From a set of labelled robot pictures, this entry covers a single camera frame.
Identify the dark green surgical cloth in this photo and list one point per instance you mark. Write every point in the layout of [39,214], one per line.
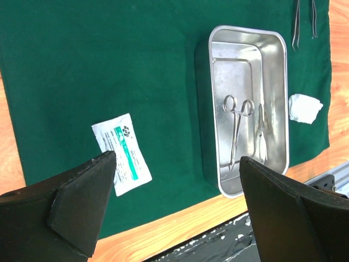
[67,65]

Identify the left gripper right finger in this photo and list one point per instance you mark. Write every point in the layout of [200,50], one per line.
[292,221]

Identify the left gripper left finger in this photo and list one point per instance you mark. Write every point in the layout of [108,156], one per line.
[59,218]

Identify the steel instrument tray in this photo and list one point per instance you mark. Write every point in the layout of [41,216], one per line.
[249,64]

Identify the white cotton balls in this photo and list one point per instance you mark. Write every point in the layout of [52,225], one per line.
[303,108]

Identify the steel tweezers in tray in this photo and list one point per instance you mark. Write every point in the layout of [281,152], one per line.
[262,135]

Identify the green white packet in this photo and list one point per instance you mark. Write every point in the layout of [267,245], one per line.
[118,135]

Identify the steel tweezers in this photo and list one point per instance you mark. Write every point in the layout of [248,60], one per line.
[296,26]
[314,19]
[262,135]

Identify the steel forceps in tray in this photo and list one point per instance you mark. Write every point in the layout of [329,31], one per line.
[247,110]

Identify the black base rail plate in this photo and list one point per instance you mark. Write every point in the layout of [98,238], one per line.
[232,240]

